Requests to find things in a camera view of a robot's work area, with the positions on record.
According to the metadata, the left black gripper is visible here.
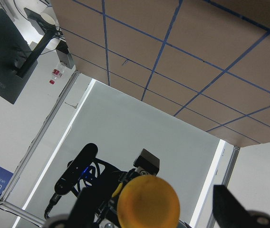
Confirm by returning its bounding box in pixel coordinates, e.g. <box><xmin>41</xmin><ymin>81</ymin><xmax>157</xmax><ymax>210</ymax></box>
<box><xmin>82</xmin><ymin>149</ymin><xmax>160</xmax><ymax>228</ymax></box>

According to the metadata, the black depth camera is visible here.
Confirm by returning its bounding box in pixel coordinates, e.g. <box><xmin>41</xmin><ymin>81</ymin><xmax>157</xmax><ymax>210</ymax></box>
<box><xmin>54</xmin><ymin>143</ymin><xmax>98</xmax><ymax>196</ymax></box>

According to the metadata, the plastic bottle red cap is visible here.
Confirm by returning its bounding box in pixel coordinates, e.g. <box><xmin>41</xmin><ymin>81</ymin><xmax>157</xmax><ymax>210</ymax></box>
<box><xmin>49</xmin><ymin>62</ymin><xmax>66</xmax><ymax>85</ymax></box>

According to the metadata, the black monitor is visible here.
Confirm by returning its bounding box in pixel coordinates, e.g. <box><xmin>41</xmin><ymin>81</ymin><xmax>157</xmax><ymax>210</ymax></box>
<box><xmin>0</xmin><ymin>9</ymin><xmax>57</xmax><ymax>104</ymax></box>

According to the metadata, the yellow push button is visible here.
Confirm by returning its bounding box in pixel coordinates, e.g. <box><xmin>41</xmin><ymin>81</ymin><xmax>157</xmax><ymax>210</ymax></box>
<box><xmin>112</xmin><ymin>175</ymin><xmax>180</xmax><ymax>228</ymax></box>

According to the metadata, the white paper cup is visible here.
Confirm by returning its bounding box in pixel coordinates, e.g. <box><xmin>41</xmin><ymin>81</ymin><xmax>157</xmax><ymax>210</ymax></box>
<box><xmin>40</xmin><ymin>13</ymin><xmax>55</xmax><ymax>25</ymax></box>

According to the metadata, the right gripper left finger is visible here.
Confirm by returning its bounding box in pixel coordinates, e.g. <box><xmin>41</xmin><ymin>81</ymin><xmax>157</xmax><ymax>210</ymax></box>
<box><xmin>46</xmin><ymin>187</ymin><xmax>102</xmax><ymax>228</ymax></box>

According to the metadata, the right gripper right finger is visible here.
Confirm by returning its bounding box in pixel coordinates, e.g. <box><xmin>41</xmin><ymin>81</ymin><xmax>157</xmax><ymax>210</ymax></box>
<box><xmin>212</xmin><ymin>185</ymin><xmax>270</xmax><ymax>228</ymax></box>

